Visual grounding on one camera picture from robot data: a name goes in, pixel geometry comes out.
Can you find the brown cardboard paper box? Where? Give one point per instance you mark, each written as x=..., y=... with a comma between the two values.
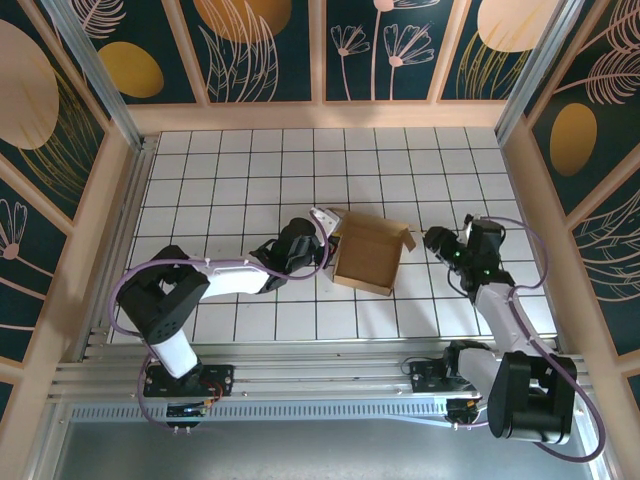
x=367, y=255

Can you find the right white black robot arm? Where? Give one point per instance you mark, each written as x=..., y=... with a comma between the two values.
x=530, y=400

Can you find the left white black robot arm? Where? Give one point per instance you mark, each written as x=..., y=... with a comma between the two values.
x=165, y=295

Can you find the grey metal sheet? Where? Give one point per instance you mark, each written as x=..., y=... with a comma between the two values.
x=320, y=450

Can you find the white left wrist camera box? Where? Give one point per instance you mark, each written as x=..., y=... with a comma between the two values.
x=327, y=220

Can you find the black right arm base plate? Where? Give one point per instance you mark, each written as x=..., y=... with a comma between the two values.
x=425, y=375

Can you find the aluminium mounting rail frame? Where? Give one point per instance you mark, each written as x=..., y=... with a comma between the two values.
x=325, y=372

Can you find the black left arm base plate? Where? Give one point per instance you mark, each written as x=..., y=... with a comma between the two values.
x=220, y=375

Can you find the aluminium side rail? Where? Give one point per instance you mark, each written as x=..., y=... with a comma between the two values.
x=131, y=210

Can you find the aluminium corner post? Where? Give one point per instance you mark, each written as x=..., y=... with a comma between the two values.
x=95, y=65
x=537, y=60

